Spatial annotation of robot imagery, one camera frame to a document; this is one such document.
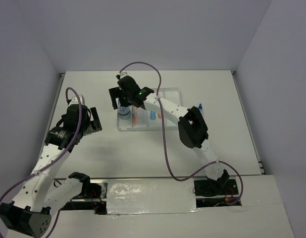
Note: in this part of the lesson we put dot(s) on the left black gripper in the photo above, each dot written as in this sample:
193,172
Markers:
97,126

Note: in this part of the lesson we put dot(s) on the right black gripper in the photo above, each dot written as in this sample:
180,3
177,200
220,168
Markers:
115,92

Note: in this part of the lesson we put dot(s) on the blue tape roll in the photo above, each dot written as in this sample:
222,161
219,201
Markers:
123,112

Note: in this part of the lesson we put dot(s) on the orange pen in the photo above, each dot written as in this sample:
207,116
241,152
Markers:
134,116

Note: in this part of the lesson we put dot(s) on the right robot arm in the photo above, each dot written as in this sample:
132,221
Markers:
192,128

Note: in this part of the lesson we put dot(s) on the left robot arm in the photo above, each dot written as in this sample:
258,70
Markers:
31,210

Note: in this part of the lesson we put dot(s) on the white divided organizer tray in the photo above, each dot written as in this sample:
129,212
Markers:
142,120

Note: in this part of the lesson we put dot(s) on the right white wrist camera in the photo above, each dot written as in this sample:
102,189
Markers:
121,75

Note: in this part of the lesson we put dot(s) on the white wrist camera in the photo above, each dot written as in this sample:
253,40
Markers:
76,100
121,75

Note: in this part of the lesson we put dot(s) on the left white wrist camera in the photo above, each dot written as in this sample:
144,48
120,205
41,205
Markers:
76,100

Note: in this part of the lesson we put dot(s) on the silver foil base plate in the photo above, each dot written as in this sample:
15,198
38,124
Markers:
150,196

